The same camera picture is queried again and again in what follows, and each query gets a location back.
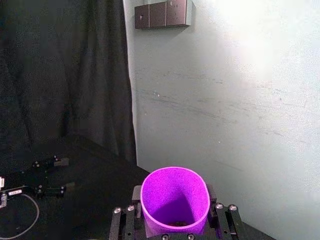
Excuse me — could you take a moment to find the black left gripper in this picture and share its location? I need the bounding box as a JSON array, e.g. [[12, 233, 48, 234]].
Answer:
[[0, 154, 76, 201]]

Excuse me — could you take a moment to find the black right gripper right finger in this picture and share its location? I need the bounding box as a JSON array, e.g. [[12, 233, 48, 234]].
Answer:
[[205, 184, 244, 240]]

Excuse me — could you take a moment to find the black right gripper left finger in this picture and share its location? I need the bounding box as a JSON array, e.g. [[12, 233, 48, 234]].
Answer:
[[109, 185, 146, 240]]

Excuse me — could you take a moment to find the pink cup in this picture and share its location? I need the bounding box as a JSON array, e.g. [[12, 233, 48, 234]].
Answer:
[[140, 166, 211, 238]]

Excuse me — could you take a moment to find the black cloth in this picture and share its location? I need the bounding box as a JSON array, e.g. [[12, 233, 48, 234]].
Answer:
[[0, 0, 272, 240]]

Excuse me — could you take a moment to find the thin dark gripper cable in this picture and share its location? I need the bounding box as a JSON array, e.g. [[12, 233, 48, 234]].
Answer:
[[0, 191, 41, 239]]

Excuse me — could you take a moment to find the dark brown wall socket box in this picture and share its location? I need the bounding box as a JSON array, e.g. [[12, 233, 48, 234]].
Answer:
[[134, 0, 193, 30]]

